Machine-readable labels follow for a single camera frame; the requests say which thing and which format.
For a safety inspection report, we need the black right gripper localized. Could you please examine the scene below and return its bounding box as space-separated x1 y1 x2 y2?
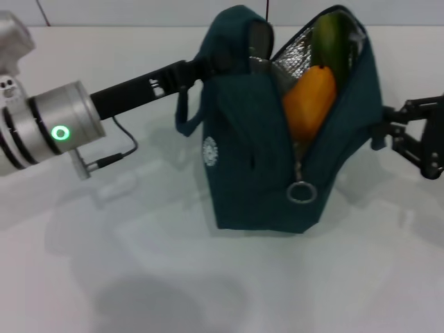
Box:
369 93 444 180

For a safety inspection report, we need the dark teal insulated bag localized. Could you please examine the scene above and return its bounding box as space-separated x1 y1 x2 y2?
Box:
174 3 384 235

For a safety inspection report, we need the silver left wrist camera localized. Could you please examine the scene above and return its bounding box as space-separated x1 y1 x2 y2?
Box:
0 10 37 105

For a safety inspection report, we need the green cucumber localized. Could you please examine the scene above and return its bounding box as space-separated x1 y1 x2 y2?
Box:
310 12 355 85

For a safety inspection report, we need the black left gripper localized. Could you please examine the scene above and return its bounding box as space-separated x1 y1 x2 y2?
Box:
88 46 234 121

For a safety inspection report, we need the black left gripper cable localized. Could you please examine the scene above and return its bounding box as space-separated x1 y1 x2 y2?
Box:
71 116 139 180

